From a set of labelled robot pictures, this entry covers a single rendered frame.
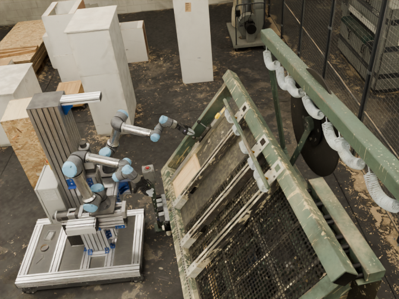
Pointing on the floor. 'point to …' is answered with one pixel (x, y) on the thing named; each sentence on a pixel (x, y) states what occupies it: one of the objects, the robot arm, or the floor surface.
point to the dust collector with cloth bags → (247, 23)
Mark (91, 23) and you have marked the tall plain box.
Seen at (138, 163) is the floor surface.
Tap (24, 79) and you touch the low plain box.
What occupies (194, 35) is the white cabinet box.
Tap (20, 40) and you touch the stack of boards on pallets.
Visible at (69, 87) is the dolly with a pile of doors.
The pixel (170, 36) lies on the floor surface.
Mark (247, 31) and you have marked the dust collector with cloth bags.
